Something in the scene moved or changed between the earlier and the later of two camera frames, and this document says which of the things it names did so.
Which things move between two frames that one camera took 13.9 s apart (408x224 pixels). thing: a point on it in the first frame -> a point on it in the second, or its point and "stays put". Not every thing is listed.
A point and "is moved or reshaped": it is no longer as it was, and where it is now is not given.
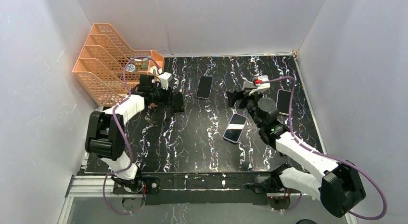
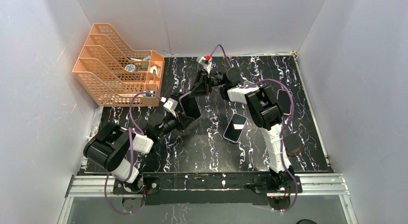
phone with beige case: x=283 y=99 stays put
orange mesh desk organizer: x=108 y=71 stays put
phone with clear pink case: x=204 y=87 is moved or reshaped
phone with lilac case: x=235 y=127 stays put
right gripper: x=233 y=97 -> x=202 y=86
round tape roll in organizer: x=130 y=68 stays put
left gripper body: x=160 y=96 -> x=177 y=123
